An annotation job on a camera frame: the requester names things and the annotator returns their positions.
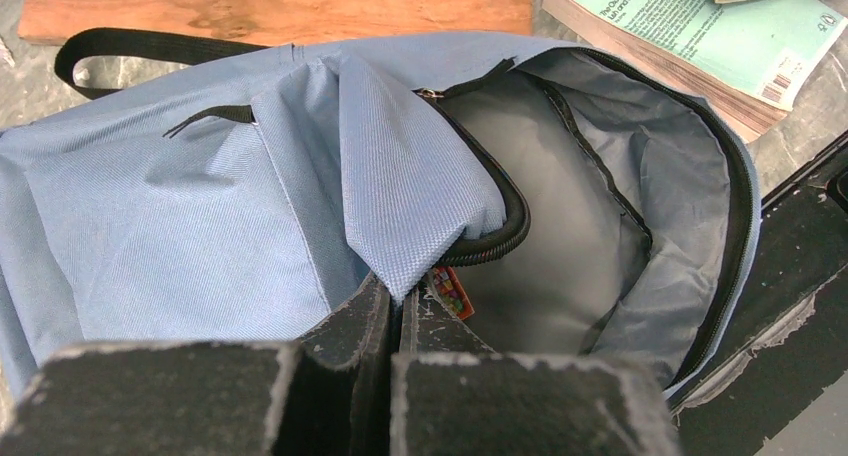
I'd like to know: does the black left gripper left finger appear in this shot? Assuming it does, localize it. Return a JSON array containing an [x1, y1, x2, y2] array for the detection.
[[1, 276, 393, 455]]

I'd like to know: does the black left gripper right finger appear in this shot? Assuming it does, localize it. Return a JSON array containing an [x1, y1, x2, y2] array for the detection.
[[389, 276, 682, 455]]

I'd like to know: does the orange cartoon book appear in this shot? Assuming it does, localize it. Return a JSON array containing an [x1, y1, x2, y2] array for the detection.
[[431, 267, 475, 320]]

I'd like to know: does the blue student backpack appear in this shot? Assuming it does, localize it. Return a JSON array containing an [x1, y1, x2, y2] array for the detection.
[[1, 29, 761, 395]]

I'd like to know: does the teal paperback book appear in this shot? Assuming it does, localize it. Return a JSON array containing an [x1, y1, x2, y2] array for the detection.
[[542, 0, 847, 142]]

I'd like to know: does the brown wooden board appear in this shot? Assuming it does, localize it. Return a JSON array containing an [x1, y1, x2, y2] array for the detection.
[[18, 0, 533, 45]]

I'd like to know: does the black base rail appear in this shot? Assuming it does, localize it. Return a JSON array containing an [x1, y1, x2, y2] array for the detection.
[[672, 136, 847, 455]]

